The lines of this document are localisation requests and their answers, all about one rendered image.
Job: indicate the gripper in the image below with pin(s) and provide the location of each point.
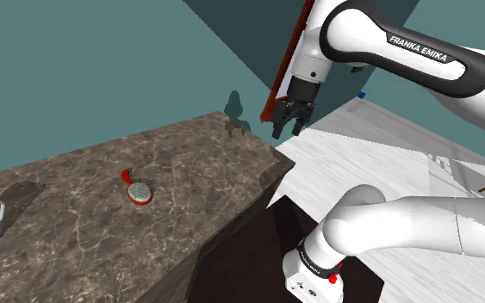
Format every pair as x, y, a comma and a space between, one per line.
303, 93

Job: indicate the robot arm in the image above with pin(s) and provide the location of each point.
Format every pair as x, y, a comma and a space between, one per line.
397, 222

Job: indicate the red door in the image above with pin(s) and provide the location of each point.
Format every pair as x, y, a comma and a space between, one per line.
286, 63

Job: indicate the red hairbrush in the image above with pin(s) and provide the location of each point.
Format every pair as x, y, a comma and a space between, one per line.
139, 193

